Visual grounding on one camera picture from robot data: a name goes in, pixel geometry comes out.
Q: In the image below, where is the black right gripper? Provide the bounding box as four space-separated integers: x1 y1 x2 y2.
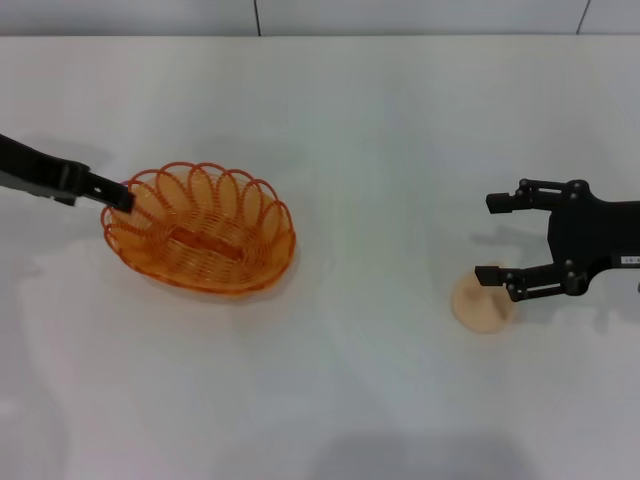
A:
473 177 640 304

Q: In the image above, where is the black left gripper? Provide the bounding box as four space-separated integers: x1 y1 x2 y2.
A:
0 132 137 215

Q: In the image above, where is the cream steamed bun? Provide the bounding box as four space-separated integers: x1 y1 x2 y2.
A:
451 262 517 335

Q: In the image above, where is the orange woven plastic basket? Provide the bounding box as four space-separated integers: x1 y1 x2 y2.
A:
100 160 297 301

